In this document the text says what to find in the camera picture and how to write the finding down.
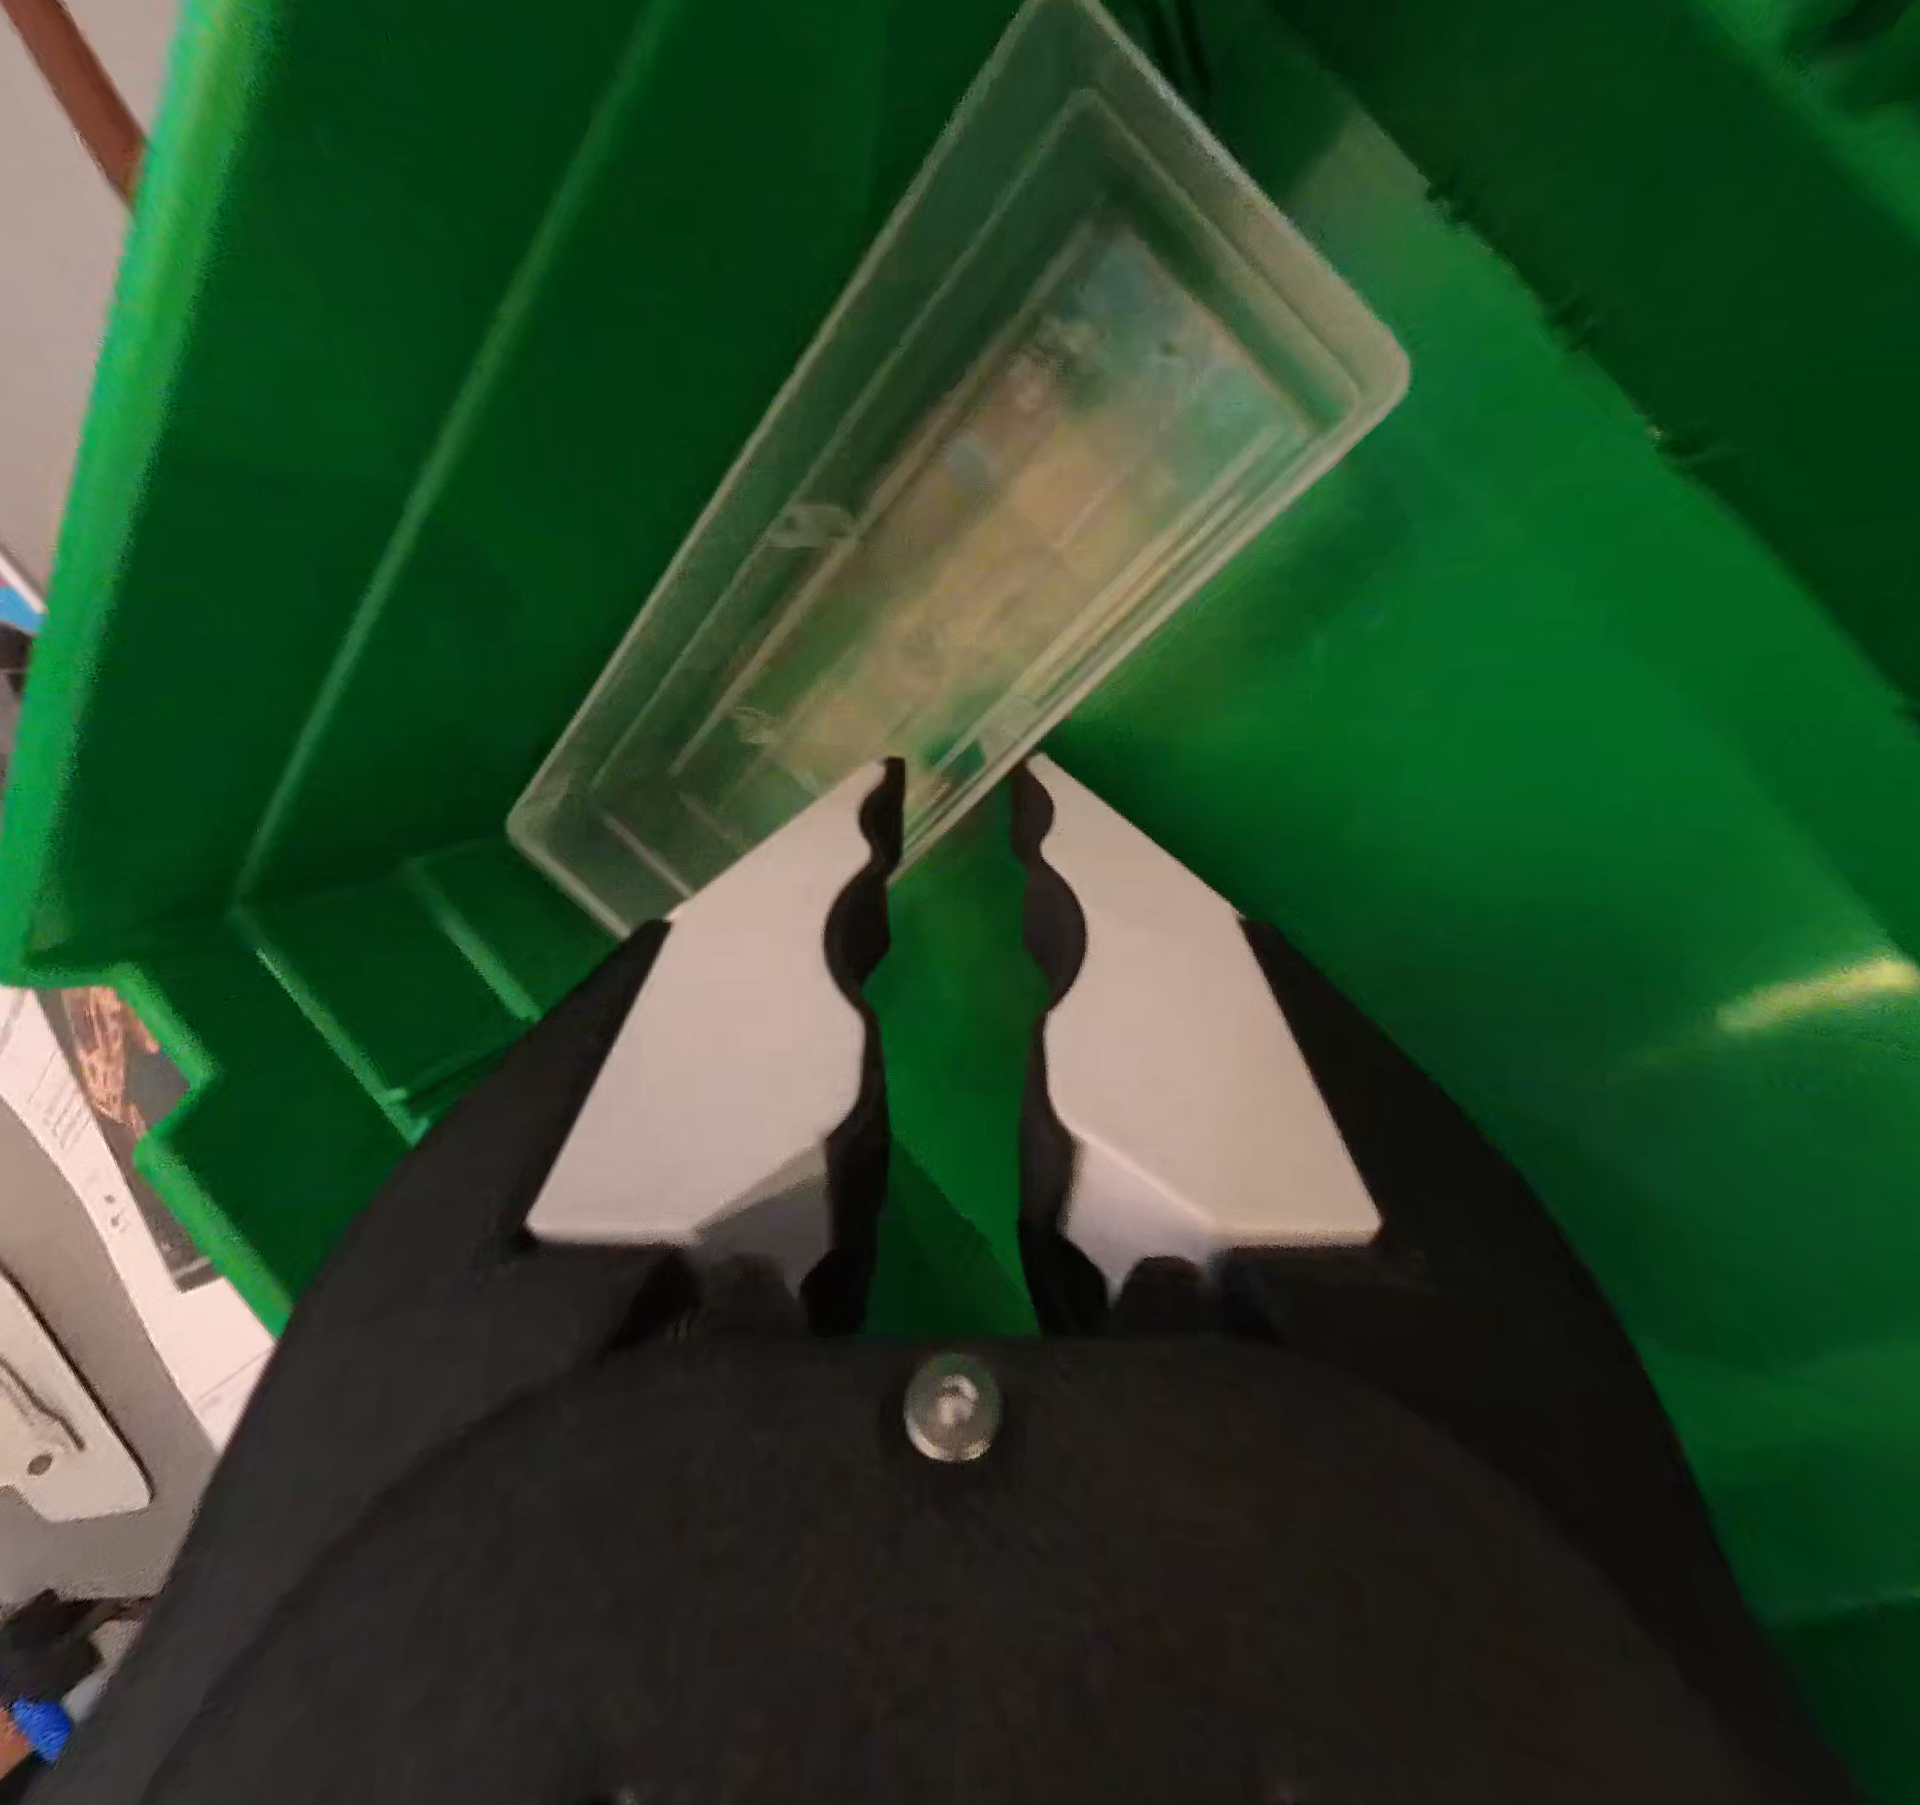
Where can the white instruction leaflet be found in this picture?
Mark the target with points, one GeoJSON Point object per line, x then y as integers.
{"type": "Point", "coordinates": [61, 1204]}

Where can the small blue cap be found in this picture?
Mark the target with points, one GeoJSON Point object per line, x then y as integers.
{"type": "Point", "coordinates": [33, 1731]}

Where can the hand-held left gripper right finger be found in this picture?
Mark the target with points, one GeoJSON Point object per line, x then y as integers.
{"type": "Point", "coordinates": [1200, 1085]}

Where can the document stand with white base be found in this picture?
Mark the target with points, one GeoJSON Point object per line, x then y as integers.
{"type": "Point", "coordinates": [61, 1446]}

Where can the clear plastic drawer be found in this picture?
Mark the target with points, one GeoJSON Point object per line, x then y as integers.
{"type": "Point", "coordinates": [976, 485]}

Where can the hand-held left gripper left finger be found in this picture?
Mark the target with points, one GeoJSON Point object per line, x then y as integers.
{"type": "Point", "coordinates": [690, 1070]}

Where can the green plastic bin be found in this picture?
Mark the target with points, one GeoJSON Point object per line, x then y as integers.
{"type": "Point", "coordinates": [1501, 785]}

